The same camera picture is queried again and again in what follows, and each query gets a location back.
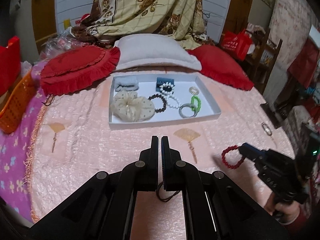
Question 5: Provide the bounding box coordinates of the red bead bracelet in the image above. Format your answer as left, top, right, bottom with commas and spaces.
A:
221, 144, 246, 170

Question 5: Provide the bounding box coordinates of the dark brown bead bracelet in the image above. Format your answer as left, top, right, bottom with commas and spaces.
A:
147, 93, 168, 113

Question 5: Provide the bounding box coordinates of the green bead bracelet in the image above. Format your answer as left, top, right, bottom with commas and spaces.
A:
190, 95, 202, 113

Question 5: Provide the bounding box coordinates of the silver coil hair tie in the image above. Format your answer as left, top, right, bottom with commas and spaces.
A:
178, 103, 199, 119

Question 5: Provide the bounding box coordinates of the white bead bracelet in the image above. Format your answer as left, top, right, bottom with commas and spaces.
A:
164, 94, 182, 110

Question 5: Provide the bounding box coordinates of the cream dotted scrunchie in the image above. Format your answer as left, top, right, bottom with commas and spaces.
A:
110, 90, 155, 122

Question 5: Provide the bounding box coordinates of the white pearl bracelet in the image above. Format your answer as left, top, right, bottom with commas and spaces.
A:
159, 82, 176, 97

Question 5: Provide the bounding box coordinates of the grey fluffy hair scrunchie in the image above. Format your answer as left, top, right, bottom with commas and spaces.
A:
114, 76, 139, 92

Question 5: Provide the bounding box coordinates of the dark blue hair claw clip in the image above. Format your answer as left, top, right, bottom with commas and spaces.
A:
156, 77, 174, 92

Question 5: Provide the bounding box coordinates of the right hand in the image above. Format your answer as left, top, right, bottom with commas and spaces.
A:
264, 192, 300, 224

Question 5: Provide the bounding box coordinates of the pink quilted bedspread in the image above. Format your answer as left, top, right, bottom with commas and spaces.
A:
28, 67, 295, 239

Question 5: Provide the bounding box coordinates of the white shallow cardboard tray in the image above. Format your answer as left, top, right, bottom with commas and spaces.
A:
109, 74, 221, 130

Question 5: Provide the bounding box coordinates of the red cushion right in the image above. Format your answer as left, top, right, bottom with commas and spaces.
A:
187, 44, 254, 91

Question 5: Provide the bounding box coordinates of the wooden chair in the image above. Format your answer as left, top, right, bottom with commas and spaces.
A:
244, 28, 283, 94

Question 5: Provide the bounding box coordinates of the red shopping bag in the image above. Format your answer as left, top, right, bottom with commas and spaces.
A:
220, 29, 252, 61

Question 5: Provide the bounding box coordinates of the white pillow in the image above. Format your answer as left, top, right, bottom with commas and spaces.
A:
114, 34, 202, 71

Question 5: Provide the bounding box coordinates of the red frilled cushion left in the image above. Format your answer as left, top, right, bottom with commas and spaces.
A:
40, 45, 120, 96

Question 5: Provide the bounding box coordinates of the purple floral bedsheet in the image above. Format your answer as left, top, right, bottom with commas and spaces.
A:
1, 61, 48, 222

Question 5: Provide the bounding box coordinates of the orange plastic basket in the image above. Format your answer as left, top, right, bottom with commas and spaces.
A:
1, 70, 37, 134

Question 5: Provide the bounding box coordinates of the clear plastic bag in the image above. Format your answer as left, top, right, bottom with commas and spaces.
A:
39, 27, 85, 61

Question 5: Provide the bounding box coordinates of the floral beige checked blanket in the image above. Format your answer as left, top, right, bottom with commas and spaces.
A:
71, 0, 214, 49

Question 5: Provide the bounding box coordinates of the red box in basket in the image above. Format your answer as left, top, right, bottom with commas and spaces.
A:
0, 36, 21, 96

